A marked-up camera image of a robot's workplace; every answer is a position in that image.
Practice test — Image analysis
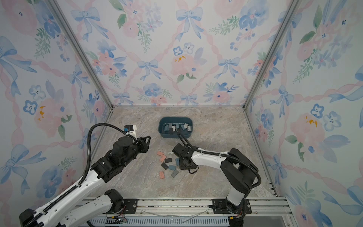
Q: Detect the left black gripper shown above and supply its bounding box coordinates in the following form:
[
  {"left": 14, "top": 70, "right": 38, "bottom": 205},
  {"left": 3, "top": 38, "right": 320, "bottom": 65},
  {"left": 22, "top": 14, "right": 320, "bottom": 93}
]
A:
[{"left": 123, "top": 135, "right": 152, "bottom": 168}]

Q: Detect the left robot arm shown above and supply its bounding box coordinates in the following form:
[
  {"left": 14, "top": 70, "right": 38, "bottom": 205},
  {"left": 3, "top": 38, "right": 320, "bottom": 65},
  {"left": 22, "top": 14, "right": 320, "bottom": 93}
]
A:
[{"left": 19, "top": 136, "right": 151, "bottom": 227}]

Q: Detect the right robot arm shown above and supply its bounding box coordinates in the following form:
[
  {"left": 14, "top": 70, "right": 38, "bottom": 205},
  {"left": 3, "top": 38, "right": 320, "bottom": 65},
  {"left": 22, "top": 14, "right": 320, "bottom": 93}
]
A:
[{"left": 173, "top": 144, "right": 261, "bottom": 216}]

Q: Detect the grey-green eraser bottom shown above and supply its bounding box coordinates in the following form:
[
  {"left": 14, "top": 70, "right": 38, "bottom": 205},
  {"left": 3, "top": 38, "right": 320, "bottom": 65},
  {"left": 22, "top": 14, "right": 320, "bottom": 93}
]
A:
[{"left": 171, "top": 170, "right": 179, "bottom": 178}]

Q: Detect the teal plastic storage box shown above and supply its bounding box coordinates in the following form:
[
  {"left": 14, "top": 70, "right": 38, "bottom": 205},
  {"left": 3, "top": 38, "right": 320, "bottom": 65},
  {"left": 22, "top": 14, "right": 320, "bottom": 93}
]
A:
[{"left": 158, "top": 116, "right": 193, "bottom": 139}]

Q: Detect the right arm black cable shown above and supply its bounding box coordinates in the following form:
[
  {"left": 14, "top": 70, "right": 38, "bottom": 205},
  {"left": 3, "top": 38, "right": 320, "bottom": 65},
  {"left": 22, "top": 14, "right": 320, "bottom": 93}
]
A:
[{"left": 177, "top": 131, "right": 262, "bottom": 189}]

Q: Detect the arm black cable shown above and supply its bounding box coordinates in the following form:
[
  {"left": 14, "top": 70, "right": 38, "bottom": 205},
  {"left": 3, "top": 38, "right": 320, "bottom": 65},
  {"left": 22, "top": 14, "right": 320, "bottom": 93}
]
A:
[
  {"left": 177, "top": 131, "right": 262, "bottom": 189},
  {"left": 24, "top": 123, "right": 137, "bottom": 227}
]

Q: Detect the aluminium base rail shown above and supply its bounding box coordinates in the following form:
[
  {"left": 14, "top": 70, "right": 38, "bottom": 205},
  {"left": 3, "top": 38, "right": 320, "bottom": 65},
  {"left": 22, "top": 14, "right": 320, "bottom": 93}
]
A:
[{"left": 53, "top": 195, "right": 296, "bottom": 227}]

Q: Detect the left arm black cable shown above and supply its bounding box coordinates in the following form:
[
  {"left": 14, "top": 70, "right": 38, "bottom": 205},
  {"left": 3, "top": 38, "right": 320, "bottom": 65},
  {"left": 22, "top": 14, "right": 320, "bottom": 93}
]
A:
[{"left": 24, "top": 123, "right": 137, "bottom": 227}]

